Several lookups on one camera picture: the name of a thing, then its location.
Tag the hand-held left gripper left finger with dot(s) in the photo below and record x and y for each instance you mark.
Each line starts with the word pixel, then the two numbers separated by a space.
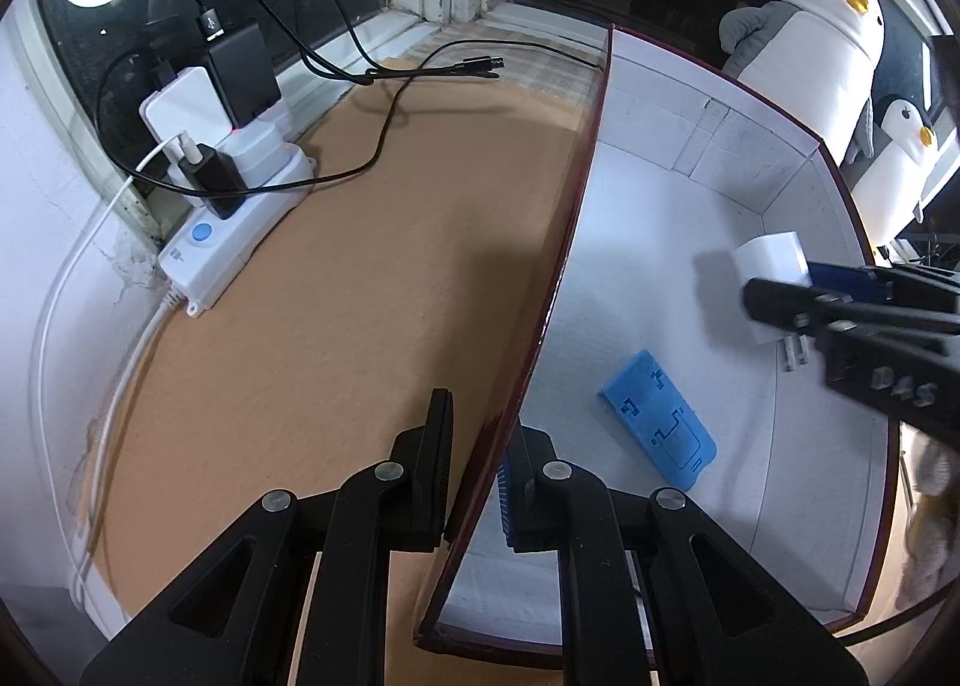
pixel 420 498

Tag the blue plastic holder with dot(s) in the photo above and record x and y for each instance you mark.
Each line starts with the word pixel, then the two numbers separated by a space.
pixel 660 423

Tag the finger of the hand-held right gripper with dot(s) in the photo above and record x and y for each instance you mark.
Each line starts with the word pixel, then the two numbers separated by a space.
pixel 780 303
pixel 847 281

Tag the white charger plug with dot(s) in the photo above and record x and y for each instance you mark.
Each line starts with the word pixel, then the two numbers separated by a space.
pixel 772 255

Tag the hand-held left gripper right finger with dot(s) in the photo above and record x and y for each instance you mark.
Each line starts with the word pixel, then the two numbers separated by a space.
pixel 514 506

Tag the small penguin plush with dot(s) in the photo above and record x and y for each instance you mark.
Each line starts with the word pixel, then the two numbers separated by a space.
pixel 896 168

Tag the white power adapter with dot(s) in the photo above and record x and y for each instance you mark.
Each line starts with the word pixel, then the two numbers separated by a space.
pixel 180 108

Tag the white power strip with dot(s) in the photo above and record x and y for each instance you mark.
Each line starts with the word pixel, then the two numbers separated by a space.
pixel 225 251

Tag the large penguin plush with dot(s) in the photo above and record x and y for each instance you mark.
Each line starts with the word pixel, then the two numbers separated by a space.
pixel 817 48

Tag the black usb charger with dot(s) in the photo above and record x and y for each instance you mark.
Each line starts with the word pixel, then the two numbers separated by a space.
pixel 214 176

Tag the brown felt mat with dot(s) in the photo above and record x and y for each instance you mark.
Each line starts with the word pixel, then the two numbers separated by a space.
pixel 337 281

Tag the black power brick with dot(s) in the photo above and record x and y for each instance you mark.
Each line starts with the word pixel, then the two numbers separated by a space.
pixel 240 71

